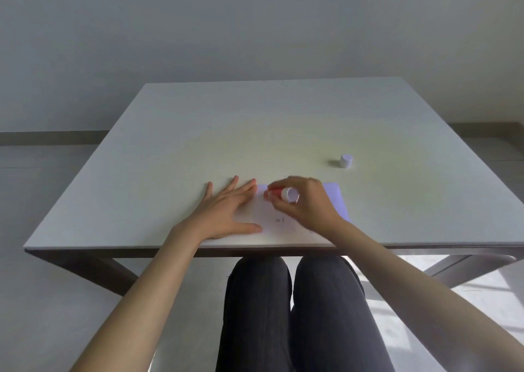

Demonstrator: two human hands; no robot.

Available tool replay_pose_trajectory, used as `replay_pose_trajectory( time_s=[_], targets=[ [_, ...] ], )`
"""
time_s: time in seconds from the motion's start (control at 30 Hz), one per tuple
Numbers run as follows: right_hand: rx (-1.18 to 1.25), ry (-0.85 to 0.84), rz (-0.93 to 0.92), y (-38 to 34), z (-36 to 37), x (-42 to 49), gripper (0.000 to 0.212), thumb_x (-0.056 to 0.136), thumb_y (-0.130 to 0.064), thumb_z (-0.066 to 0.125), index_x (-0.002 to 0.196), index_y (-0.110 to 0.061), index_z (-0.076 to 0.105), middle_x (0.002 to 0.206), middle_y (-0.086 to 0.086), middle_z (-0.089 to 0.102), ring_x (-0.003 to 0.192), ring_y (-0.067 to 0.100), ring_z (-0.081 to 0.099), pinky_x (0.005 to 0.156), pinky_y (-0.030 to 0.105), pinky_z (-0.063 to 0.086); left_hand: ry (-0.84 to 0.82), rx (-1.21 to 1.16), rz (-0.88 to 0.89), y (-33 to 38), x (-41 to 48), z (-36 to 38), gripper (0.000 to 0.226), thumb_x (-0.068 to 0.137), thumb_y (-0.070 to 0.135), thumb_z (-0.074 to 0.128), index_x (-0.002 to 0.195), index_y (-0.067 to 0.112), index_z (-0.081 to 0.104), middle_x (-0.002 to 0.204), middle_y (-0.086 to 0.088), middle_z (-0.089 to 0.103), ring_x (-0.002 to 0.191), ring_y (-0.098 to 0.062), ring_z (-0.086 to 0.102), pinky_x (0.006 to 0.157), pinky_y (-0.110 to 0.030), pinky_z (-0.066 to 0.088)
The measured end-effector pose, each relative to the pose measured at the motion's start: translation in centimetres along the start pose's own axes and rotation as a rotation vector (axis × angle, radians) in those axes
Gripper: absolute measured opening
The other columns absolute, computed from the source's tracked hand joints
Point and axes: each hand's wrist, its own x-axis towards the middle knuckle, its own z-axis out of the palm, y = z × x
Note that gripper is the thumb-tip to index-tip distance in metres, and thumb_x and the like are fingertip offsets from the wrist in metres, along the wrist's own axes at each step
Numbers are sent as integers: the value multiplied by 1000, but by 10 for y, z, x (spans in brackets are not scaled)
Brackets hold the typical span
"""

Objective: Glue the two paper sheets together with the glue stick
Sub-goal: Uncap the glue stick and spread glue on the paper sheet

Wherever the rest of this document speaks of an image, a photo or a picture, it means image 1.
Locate person's right forearm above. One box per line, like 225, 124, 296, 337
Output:
327, 219, 524, 372

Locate white paper sheet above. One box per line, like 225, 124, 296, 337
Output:
234, 184, 334, 246

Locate person's left forearm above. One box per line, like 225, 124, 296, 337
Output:
70, 221, 205, 372

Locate person's right hand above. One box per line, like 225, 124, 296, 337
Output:
264, 175, 345, 238

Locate light purple paper sheet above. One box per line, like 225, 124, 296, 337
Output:
255, 182, 353, 223

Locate red and white glue stick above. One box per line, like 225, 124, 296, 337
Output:
264, 186, 300, 203

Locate black trousers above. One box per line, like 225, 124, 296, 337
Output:
215, 256, 396, 372

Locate person's left hand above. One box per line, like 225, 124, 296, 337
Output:
174, 175, 264, 241

